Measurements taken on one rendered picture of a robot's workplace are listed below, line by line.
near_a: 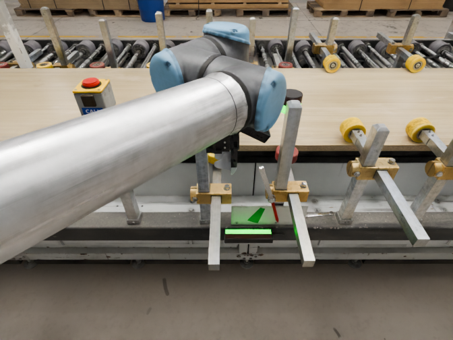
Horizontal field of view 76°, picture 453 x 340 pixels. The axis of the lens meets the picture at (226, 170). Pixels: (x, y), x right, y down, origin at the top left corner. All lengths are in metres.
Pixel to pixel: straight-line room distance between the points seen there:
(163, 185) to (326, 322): 1.07
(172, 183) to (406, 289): 1.40
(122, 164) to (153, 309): 1.47
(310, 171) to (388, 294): 0.94
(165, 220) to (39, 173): 0.86
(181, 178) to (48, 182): 0.98
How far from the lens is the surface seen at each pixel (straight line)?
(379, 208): 1.37
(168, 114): 0.31
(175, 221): 1.08
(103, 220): 1.15
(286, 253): 1.66
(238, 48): 0.59
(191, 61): 0.49
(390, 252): 1.85
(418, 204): 1.19
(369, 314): 1.81
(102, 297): 1.82
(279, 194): 0.95
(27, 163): 0.25
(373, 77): 1.76
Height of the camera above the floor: 1.53
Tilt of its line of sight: 41 degrees down
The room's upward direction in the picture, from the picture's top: straight up
